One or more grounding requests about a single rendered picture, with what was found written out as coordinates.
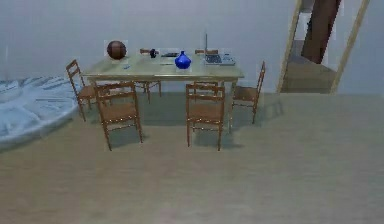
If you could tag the brown wooden chair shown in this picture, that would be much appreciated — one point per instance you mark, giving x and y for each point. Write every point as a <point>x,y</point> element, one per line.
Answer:
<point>248,93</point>
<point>117,111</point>
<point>204,111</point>
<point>80,91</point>

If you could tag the blue vase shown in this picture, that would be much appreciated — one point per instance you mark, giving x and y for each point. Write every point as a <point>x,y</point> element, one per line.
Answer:
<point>182,61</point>

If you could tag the grey open laptop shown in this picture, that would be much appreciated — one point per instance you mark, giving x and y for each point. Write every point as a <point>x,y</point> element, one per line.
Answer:
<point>218,59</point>

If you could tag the flat black remote control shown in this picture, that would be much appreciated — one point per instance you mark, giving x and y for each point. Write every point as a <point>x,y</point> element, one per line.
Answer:
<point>170,54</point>

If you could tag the pale green dining table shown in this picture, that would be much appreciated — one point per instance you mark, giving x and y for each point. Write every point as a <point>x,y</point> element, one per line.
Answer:
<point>146,70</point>

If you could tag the small dark blue object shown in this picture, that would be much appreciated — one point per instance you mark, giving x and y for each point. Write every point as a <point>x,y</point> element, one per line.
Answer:
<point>153,53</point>

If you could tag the small blue flat object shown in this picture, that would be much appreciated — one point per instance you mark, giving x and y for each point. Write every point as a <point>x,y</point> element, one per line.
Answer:
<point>126,67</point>

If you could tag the brown basketball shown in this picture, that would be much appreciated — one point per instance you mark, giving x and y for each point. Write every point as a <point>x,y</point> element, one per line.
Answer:
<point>116,50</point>

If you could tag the brown room door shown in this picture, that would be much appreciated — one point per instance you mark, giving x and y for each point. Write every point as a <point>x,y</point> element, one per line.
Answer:
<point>320,30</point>

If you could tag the round pale blue rug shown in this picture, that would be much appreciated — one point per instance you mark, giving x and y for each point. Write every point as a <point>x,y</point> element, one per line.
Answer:
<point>30,106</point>

